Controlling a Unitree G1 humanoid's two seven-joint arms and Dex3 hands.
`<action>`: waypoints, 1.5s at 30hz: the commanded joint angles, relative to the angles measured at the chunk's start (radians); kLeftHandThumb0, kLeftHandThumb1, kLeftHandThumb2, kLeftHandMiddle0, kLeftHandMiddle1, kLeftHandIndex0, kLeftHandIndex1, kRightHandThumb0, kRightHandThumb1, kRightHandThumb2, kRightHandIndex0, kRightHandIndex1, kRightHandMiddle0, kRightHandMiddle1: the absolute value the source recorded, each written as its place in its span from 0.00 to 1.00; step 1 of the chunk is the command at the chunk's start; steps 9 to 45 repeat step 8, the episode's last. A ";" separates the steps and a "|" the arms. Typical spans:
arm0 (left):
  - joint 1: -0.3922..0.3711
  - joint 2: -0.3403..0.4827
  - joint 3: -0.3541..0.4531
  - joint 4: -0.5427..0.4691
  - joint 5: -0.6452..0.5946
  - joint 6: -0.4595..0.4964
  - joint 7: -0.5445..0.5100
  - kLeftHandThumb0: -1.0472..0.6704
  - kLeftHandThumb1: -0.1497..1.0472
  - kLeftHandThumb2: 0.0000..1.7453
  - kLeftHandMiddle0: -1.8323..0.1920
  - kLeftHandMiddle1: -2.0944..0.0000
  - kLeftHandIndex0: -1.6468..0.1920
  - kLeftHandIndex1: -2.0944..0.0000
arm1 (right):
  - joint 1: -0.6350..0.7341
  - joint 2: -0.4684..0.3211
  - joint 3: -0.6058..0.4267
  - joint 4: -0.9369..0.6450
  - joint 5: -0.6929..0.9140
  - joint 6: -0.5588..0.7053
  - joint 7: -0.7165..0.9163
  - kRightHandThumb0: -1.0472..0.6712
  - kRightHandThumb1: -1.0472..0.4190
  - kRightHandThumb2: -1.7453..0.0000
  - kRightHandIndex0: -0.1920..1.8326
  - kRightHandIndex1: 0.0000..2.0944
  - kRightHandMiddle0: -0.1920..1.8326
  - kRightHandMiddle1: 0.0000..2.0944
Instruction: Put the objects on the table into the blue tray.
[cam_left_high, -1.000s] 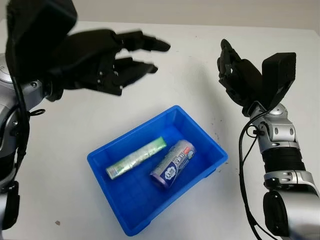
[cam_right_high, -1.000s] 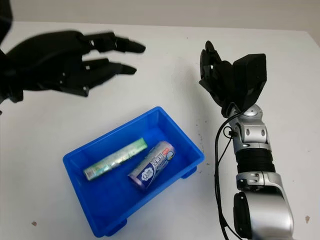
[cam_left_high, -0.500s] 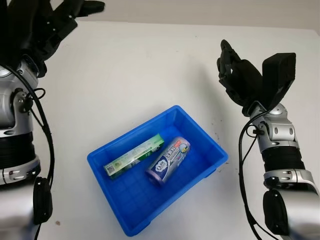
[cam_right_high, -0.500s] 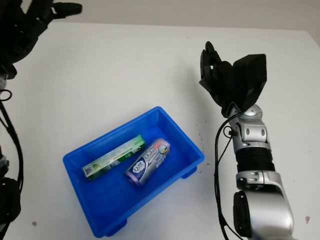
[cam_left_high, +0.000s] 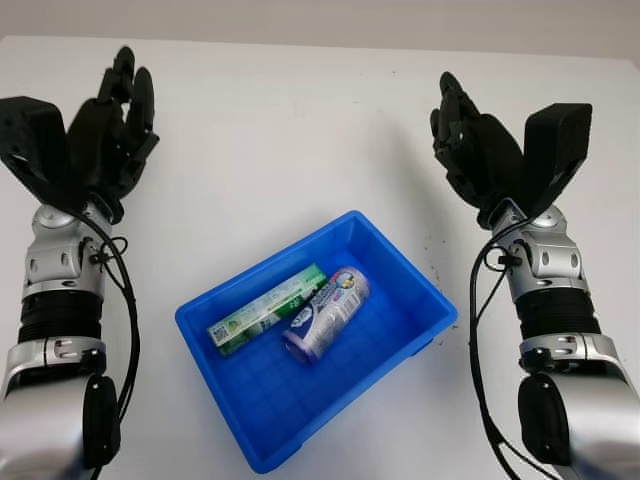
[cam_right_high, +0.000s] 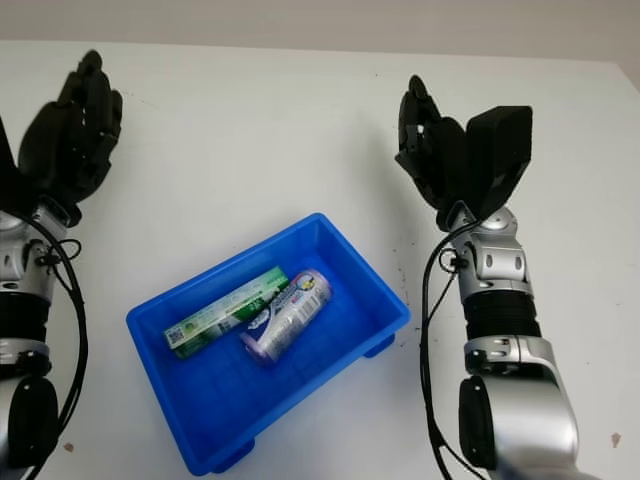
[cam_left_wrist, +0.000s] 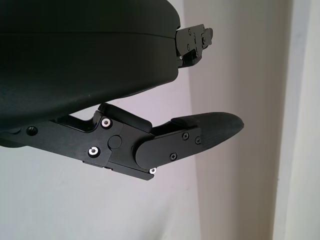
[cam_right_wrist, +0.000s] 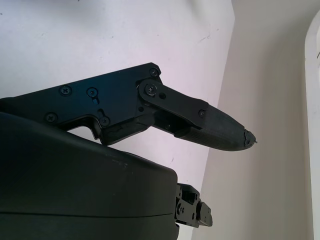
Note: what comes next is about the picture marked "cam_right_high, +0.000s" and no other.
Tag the green toothpaste box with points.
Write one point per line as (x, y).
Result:
(220, 310)

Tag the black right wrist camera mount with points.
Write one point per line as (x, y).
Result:
(500, 150)

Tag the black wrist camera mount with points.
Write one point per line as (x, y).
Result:
(7, 175)
(500, 150)

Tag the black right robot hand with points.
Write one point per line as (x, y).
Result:
(437, 150)

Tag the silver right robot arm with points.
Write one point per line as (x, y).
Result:
(520, 370)

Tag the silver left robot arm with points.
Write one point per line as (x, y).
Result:
(20, 320)

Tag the purple silver drink can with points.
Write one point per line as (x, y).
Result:
(290, 315)

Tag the blue plastic tray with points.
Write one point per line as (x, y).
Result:
(210, 400)

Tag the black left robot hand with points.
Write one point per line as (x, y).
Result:
(65, 145)

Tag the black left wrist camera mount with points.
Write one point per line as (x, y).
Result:
(7, 175)

